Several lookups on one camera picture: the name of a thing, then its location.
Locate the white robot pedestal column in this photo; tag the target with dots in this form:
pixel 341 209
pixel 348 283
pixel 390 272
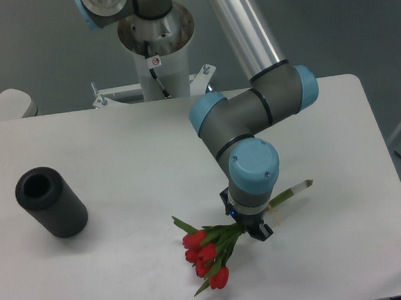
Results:
pixel 159 50

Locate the white metal base frame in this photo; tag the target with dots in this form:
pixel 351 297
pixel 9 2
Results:
pixel 112 94

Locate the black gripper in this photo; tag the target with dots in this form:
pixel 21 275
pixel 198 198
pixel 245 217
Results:
pixel 252 222

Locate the black ribbed cylindrical vase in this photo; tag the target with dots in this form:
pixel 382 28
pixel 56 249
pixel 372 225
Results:
pixel 45 194

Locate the white rounded side table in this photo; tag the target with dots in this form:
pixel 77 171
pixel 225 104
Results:
pixel 16 104

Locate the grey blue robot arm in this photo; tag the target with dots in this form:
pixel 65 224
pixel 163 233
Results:
pixel 228 126

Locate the red tulip bouquet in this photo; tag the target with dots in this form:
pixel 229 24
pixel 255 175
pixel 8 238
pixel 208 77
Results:
pixel 209 248

